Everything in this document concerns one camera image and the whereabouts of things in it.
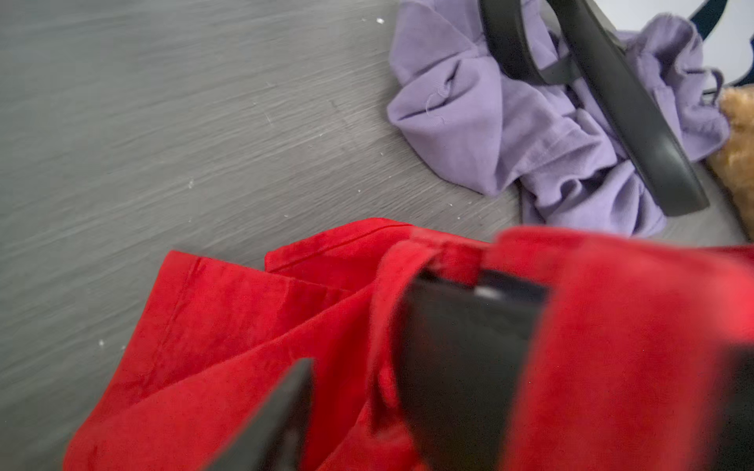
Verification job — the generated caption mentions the red trousers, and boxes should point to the red trousers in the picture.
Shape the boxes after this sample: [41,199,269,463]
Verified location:
[64,218,753,470]

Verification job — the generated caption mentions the brown teddy bear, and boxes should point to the brown teddy bear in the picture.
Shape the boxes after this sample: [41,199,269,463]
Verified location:
[707,84,754,241]

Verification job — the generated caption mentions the purple trousers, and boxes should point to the purple trousers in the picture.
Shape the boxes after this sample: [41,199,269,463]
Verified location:
[387,1,730,237]

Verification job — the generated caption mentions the black belt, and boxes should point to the black belt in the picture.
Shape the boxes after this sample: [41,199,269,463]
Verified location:
[479,0,709,217]
[393,267,754,471]

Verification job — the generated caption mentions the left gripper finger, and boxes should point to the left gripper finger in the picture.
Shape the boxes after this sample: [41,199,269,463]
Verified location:
[206,358,313,470]

